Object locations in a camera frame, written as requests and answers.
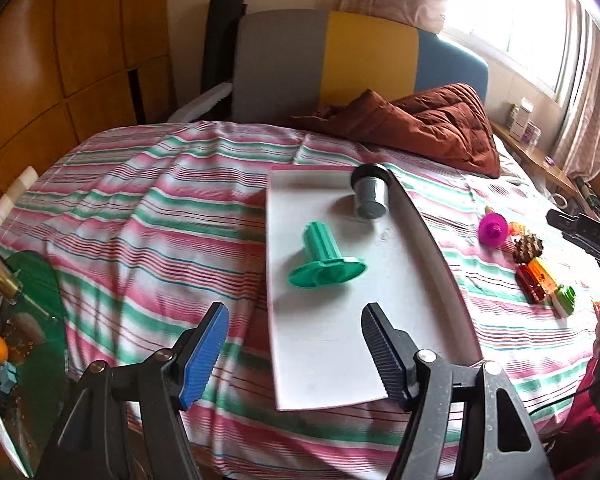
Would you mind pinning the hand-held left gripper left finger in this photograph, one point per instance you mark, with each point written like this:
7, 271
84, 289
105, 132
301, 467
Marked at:
202, 355

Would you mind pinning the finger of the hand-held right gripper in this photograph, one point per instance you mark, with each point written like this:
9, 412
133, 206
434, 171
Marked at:
562, 220

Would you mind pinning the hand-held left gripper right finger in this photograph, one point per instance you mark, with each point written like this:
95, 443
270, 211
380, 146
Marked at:
385, 355

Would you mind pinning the white rectangular tray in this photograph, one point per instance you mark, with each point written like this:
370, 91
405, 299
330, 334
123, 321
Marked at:
330, 320

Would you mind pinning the green and white toy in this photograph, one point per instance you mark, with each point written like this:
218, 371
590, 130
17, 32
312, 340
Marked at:
566, 300

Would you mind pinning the magenta plastic toy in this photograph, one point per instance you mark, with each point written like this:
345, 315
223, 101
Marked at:
492, 230

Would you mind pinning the shiny red plastic toy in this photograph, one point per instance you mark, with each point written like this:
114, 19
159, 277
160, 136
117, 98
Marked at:
530, 287

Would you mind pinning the brown scalp massage brush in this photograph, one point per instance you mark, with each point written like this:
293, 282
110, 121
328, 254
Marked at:
527, 249

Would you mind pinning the small clear orange toy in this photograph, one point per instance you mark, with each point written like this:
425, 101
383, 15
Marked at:
516, 229

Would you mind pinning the orange yellow plastic block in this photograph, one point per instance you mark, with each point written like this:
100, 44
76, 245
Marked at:
542, 270

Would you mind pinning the wooden bedside table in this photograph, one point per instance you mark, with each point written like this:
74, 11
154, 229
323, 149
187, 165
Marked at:
535, 160

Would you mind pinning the pale pillow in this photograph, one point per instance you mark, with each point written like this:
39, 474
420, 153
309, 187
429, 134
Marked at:
511, 160

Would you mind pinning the purple box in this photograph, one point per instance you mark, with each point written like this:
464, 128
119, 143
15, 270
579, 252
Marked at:
531, 133

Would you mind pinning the green plastic spool toy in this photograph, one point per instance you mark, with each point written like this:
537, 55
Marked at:
325, 265

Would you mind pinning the white carton box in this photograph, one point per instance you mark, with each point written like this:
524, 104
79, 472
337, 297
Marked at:
520, 117

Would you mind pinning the striped bedsheet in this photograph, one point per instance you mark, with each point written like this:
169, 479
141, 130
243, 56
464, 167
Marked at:
155, 210

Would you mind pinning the grey cup with black lid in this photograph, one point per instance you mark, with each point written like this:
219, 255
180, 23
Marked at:
372, 200

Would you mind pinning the brown quilt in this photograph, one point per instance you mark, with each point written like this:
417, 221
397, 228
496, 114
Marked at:
430, 125

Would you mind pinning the green glass table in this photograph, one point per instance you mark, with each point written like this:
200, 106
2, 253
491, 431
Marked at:
35, 285

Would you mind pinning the small blue plastic item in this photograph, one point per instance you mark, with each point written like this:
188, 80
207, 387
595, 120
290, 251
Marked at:
7, 377

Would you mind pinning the red garment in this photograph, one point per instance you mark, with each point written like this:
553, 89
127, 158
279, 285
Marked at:
590, 440

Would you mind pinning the gold jar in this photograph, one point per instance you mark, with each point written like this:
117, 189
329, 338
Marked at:
0, 275

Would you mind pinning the window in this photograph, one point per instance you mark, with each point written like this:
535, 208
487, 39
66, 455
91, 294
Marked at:
510, 5

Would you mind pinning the grey yellow blue headboard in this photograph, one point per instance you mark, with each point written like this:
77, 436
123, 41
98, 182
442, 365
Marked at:
280, 65

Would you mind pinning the black rolled mat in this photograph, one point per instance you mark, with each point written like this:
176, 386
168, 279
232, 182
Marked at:
220, 45

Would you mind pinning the wooden wardrobe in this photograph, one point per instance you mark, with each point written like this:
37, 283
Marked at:
55, 60

